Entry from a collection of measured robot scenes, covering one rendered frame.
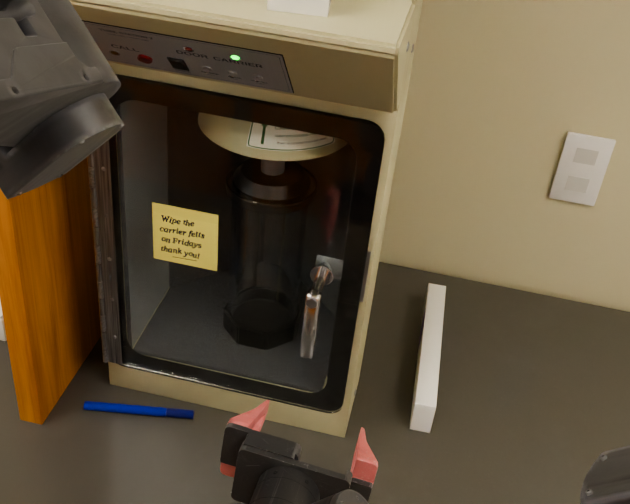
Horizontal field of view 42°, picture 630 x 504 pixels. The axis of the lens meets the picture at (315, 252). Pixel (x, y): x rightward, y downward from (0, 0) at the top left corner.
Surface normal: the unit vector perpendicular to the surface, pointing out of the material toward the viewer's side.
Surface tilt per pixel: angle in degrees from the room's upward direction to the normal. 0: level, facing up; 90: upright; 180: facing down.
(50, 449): 0
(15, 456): 0
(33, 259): 90
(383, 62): 135
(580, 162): 90
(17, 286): 90
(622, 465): 48
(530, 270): 90
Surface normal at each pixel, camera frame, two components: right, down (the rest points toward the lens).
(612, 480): -0.54, -0.84
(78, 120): 0.34, -0.10
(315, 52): -0.22, 0.96
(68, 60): 0.84, -0.39
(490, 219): -0.22, 0.55
